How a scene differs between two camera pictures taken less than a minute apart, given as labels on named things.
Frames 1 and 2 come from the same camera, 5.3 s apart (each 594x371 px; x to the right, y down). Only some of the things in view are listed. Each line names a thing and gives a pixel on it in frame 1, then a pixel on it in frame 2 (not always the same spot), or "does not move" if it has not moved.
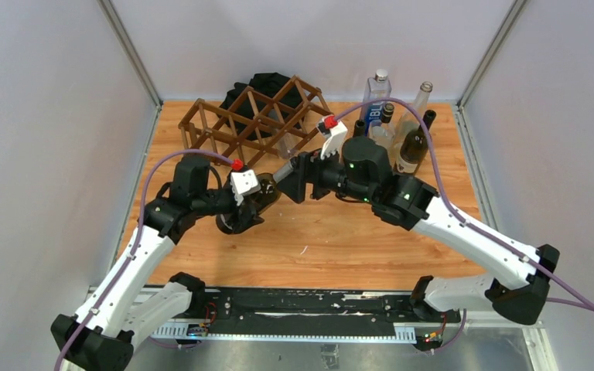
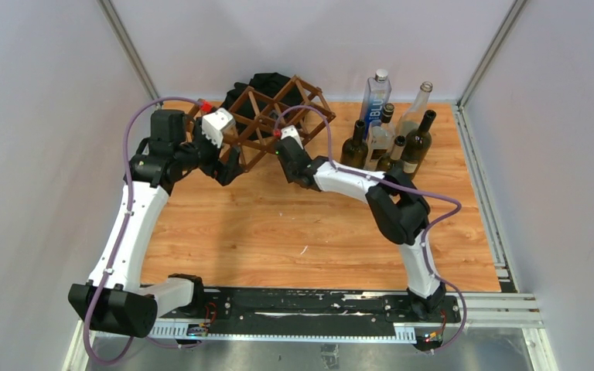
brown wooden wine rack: (254, 125) does not move
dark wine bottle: (414, 147) does not move
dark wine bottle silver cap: (267, 195) → (397, 149)
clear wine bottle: (407, 120) does not move
